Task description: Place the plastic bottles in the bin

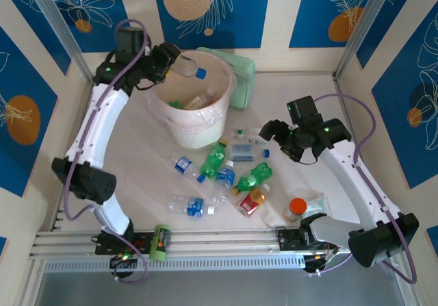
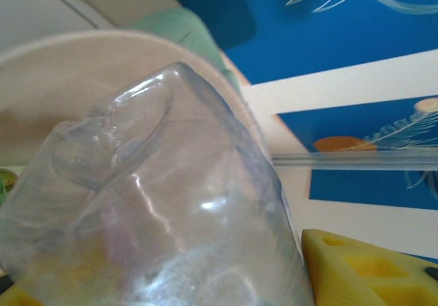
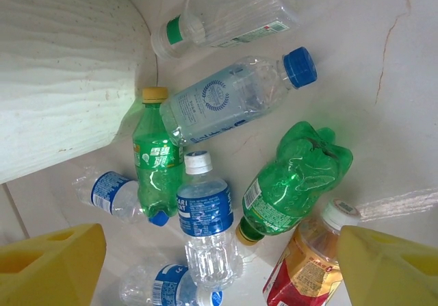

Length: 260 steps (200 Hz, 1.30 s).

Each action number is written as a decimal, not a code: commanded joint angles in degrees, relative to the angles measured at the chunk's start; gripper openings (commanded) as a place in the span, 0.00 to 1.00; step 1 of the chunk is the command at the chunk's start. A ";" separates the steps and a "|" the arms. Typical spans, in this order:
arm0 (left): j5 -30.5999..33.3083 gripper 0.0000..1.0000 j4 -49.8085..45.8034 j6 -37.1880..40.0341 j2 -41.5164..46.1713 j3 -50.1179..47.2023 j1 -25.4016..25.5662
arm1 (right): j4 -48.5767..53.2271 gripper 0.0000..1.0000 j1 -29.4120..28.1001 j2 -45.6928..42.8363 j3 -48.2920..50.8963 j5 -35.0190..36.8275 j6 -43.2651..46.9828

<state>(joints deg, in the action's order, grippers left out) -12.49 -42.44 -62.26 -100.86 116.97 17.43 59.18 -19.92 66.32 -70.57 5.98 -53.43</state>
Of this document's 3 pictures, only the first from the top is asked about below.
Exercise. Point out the clear bottle blue cap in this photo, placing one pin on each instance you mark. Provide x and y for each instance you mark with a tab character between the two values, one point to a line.
186	67

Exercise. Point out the black controller board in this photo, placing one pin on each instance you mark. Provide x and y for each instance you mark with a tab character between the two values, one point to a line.
318	261
123	259

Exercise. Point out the green Sprite bottle yellow cap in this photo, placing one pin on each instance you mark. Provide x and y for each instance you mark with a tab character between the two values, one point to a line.
253	177
176	104
212	160

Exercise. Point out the blue label bottle white cap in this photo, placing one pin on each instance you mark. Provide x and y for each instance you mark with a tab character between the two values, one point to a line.
224	176
195	206

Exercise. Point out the crumpled clear plastic bottle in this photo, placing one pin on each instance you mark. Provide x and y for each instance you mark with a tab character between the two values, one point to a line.
316	201

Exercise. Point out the aluminium frame post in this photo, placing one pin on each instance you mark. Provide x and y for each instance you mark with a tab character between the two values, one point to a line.
58	28
362	28

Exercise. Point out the clear plastic bin liner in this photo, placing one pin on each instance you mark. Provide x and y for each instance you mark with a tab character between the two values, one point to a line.
231	83

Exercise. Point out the clear bottle pale blue label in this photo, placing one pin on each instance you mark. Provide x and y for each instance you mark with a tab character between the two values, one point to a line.
243	152

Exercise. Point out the red gold tea bottle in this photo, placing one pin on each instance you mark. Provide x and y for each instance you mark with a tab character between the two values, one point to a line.
251	201

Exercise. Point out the beige label bottle white cap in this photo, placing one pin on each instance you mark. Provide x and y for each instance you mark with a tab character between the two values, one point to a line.
196	102

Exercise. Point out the white plastic bucket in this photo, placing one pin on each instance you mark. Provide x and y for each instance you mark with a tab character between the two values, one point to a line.
202	131

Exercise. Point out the clear bottle green label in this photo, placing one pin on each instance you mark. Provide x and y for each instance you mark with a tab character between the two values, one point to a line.
250	135

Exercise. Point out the green tape roll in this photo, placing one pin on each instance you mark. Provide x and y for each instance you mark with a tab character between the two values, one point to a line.
159	242

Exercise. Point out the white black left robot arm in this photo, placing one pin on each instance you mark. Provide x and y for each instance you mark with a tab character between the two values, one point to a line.
92	131

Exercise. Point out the pale green plastic lid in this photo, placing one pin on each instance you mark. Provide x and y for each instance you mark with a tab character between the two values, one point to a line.
243	83

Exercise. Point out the orange cap bottle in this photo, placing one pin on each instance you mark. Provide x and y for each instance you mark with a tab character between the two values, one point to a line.
297	205

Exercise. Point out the thin aluminium rail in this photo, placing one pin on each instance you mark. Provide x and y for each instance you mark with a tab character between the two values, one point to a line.
291	76

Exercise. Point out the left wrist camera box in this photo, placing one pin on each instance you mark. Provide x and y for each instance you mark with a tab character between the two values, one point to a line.
148	50

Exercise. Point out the long aluminium base rail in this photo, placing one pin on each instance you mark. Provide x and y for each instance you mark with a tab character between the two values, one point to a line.
222	241

